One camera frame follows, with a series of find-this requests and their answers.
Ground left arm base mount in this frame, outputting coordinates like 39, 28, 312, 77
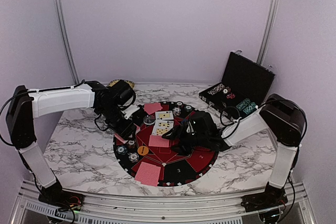
38, 180, 84, 210

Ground face up clubs card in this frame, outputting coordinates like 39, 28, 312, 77
155, 120, 174, 129

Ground face up ace card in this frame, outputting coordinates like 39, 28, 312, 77
155, 111, 174, 120

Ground red playing card deck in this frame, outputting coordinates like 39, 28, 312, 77
114, 133, 127, 144

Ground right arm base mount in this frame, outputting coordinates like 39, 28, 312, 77
241, 183, 288, 212

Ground blue green chip pile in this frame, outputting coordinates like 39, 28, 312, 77
116, 145, 128, 155
184, 105, 192, 112

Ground face down community card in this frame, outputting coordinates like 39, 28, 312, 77
148, 135, 170, 148

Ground woven bamboo tray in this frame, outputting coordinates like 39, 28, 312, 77
107, 79, 135, 89

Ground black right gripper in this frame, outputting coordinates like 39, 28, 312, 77
161, 125, 208, 156

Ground aluminium front rail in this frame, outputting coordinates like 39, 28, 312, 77
10, 179, 316, 224

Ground round red black poker mat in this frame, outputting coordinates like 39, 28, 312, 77
113, 102, 218, 187

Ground small orange black chip pile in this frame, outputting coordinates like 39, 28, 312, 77
127, 140, 136, 149

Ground orange round blind button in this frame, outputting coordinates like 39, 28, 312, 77
137, 145, 149, 156

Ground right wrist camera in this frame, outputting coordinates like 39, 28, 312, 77
181, 119, 196, 137

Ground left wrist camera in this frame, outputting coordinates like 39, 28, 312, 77
122, 104, 140, 120

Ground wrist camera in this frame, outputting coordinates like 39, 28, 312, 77
181, 119, 196, 137
122, 104, 140, 120

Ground black poker chip case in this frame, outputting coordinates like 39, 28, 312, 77
199, 52, 275, 119

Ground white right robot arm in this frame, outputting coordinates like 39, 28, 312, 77
163, 93, 308, 207

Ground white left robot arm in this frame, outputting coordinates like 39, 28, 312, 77
1, 80, 140, 206

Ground white blue chip pile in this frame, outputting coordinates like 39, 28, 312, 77
173, 107, 182, 116
128, 153, 139, 163

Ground face up seven diamonds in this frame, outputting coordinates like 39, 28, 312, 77
152, 127, 171, 136

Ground left aluminium wall post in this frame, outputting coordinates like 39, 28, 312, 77
54, 0, 79, 84

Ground dealt red card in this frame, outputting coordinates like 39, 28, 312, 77
144, 102, 162, 115
149, 166, 161, 186
135, 162, 154, 185

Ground clear round dealer button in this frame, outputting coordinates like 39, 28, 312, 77
143, 115, 156, 125

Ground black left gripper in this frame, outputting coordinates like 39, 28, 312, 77
98, 104, 137, 141

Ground right aluminium wall post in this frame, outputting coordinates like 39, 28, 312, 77
257, 0, 280, 65

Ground aluminium wall post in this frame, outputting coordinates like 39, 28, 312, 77
54, 0, 79, 84
257, 0, 280, 65

